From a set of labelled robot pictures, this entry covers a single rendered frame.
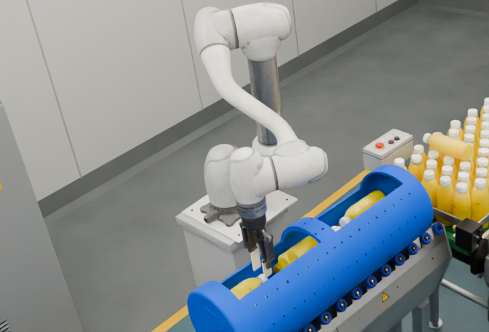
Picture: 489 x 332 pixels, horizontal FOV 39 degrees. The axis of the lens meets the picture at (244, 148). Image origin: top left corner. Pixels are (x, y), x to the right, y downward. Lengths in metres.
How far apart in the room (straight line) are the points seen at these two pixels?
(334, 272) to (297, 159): 0.40
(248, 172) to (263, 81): 0.54
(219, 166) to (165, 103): 2.71
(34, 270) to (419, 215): 1.85
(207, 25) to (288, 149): 0.53
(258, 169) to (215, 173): 0.65
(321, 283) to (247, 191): 0.39
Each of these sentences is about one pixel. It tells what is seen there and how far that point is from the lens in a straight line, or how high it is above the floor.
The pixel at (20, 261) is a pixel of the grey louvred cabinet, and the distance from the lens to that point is 3.41.
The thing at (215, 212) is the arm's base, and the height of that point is 1.04.
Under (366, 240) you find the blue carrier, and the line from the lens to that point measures 2.30.
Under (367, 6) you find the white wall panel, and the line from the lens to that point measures 6.91.
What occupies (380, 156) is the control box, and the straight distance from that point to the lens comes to 2.84.
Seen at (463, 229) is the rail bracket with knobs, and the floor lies 1.00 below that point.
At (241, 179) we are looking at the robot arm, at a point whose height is 1.53.
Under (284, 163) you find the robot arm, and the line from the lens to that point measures 2.01.
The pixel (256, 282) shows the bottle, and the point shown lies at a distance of 2.24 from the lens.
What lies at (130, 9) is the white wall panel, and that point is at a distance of 4.94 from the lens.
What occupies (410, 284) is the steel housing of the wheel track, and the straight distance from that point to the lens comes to 2.60.
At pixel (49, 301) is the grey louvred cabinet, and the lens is 3.59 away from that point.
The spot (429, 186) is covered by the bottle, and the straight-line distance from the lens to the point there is 2.73.
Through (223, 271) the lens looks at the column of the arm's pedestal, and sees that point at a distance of 2.79.
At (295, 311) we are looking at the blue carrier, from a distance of 2.14.
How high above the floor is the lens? 2.59
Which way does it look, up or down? 30 degrees down
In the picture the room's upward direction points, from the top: 9 degrees counter-clockwise
